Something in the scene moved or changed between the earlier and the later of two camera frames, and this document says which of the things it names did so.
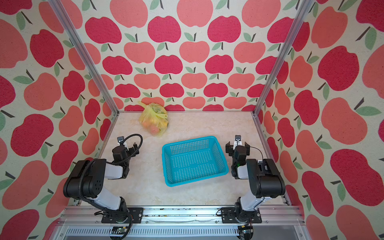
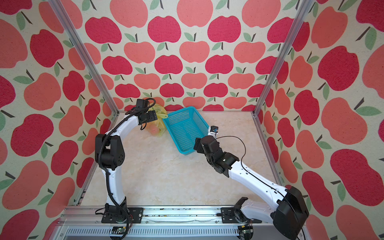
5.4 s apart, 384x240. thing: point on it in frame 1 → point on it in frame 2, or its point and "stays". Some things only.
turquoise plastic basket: [193, 160] → [185, 126]
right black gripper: [230, 150] → [199, 149]
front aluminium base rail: [181, 223] stays
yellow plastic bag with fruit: [153, 118] stays
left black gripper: [131, 150] → [153, 116]
